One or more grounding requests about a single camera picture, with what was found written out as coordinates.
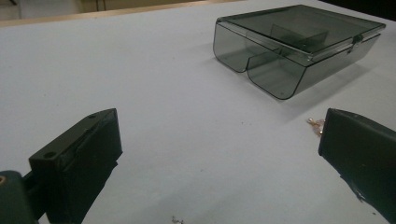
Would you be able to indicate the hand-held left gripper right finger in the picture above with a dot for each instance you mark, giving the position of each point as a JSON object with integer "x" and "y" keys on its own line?
{"x": 364, "y": 155}

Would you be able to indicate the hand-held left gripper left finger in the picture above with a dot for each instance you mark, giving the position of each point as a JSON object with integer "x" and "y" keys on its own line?
{"x": 77, "y": 161}

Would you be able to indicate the small gold pink earring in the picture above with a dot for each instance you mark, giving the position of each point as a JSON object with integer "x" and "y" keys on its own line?
{"x": 317, "y": 126}

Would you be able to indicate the transparent grey plastic compartment box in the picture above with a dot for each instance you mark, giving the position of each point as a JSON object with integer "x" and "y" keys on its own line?
{"x": 295, "y": 37}

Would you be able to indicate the white table cover sheet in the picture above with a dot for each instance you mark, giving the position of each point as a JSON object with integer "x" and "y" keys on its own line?
{"x": 186, "y": 124}

